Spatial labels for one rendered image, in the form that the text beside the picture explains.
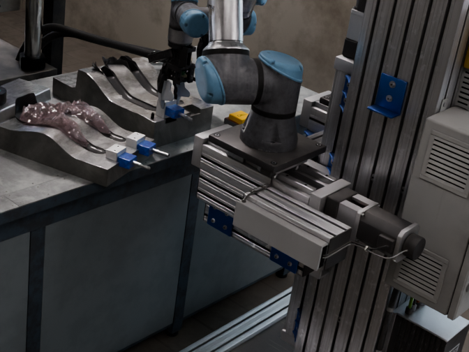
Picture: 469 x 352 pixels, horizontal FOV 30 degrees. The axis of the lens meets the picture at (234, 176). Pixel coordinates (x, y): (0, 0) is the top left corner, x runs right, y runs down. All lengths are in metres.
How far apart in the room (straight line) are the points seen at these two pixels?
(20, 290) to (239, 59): 0.94
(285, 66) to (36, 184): 0.77
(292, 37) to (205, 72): 2.78
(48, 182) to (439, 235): 1.06
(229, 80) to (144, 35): 3.57
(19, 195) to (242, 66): 0.70
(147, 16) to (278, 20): 1.04
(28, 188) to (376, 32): 1.01
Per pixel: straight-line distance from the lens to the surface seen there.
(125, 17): 5.77
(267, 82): 2.15
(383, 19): 2.17
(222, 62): 2.13
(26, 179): 2.48
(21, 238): 2.48
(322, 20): 4.74
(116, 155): 2.47
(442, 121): 2.10
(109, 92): 2.84
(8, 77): 3.20
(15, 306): 2.60
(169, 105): 2.70
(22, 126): 2.61
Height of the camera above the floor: 1.96
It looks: 26 degrees down
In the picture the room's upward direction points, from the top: 9 degrees clockwise
